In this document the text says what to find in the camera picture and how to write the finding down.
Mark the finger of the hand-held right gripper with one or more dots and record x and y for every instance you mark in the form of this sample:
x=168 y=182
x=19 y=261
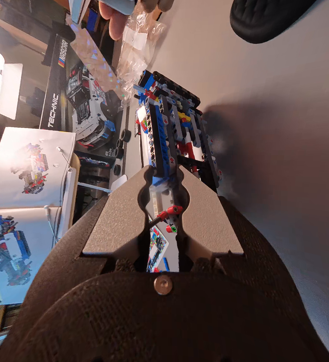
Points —
x=78 y=10

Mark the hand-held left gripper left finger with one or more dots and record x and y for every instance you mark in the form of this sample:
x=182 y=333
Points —
x=116 y=223

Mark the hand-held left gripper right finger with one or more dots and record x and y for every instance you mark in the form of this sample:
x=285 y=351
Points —
x=212 y=223

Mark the holographic sticker sheet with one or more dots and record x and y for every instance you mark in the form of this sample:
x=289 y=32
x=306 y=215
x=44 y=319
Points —
x=157 y=243

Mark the peeled holographic sticker strip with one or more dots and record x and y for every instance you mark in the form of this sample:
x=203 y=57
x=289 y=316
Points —
x=96 y=56

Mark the lego instruction booklet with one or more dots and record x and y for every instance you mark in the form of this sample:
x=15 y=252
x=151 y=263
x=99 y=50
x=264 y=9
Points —
x=26 y=183

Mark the lego race car model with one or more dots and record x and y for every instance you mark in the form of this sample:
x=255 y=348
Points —
x=181 y=127

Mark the black lego set box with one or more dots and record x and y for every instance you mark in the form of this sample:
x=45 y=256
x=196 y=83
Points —
x=57 y=99

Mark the person's right hand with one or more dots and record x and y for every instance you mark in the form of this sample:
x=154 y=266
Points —
x=116 y=25

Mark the clear plastic bags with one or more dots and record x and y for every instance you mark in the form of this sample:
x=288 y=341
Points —
x=141 y=42

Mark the white book stand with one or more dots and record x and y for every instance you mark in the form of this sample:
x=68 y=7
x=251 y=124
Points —
x=71 y=192

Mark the studio light panel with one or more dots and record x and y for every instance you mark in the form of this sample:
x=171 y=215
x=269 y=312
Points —
x=0 y=84

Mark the black mesh pad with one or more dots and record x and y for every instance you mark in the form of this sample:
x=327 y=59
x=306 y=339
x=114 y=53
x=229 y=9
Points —
x=269 y=19

